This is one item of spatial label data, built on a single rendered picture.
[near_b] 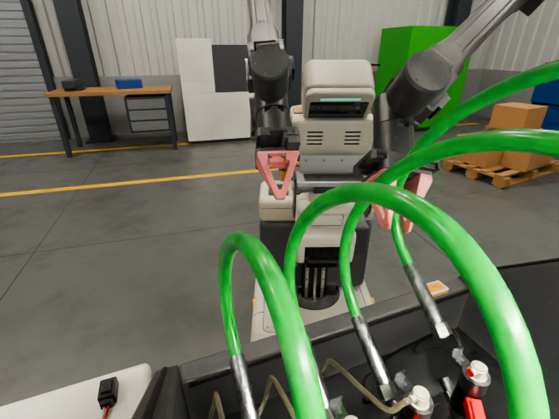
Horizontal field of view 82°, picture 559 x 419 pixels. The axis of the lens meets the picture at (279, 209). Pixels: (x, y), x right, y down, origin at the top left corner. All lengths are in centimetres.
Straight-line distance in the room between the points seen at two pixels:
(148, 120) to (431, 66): 493
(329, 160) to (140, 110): 434
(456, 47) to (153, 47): 600
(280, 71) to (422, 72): 19
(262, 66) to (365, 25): 686
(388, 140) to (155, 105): 483
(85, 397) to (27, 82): 639
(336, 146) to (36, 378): 177
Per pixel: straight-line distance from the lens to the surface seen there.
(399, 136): 48
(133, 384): 57
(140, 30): 648
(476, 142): 25
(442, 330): 46
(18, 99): 690
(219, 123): 549
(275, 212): 147
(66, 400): 60
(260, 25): 68
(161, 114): 521
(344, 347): 69
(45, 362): 214
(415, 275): 46
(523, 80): 34
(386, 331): 73
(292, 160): 51
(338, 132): 109
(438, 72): 47
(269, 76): 50
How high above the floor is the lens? 142
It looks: 27 degrees down
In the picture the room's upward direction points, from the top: straight up
